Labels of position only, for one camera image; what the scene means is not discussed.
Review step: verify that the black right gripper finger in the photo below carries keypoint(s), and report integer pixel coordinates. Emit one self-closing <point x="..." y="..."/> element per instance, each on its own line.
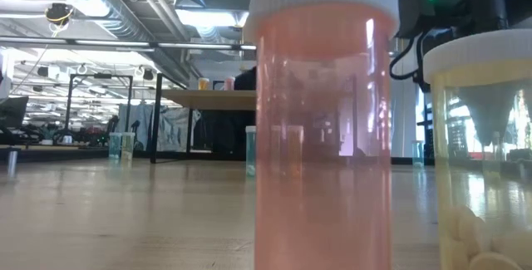
<point x="488" y="112"/>

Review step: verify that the yellow medicine bottle white cap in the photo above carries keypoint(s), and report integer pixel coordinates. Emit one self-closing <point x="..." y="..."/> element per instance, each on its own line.
<point x="128" y="149"/>
<point x="478" y="54"/>

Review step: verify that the wooden shelf black legs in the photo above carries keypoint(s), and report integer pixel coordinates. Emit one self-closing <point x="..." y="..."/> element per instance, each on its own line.
<point x="208" y="99"/>

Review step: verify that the bright ceiling light panel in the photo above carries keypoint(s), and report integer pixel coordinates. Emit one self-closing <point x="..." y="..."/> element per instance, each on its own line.
<point x="208" y="17"/>

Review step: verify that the grey fabric cover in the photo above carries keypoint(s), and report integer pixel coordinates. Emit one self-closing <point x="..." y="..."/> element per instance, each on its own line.
<point x="170" y="129"/>

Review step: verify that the long silver pendant light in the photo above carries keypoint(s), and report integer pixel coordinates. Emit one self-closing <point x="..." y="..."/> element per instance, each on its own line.
<point x="62" y="42"/>

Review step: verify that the black ceiling-mounted device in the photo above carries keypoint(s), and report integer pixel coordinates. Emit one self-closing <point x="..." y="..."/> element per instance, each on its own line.
<point x="59" y="12"/>

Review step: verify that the black monitor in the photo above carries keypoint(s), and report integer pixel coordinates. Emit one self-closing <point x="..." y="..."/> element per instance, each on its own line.
<point x="12" y="112"/>

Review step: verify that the silver base standoff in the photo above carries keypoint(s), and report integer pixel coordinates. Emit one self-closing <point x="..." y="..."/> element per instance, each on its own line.
<point x="12" y="162"/>

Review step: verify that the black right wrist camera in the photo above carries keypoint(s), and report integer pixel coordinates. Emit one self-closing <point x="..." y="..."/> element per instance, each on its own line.
<point x="410" y="8"/>

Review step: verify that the large silver ventilation duct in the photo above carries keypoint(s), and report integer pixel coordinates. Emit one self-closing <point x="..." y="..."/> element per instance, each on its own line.
<point x="120" y="29"/>

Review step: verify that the black background frame rig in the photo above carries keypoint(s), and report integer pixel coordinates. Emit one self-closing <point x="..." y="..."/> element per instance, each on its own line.
<point x="99" y="76"/>

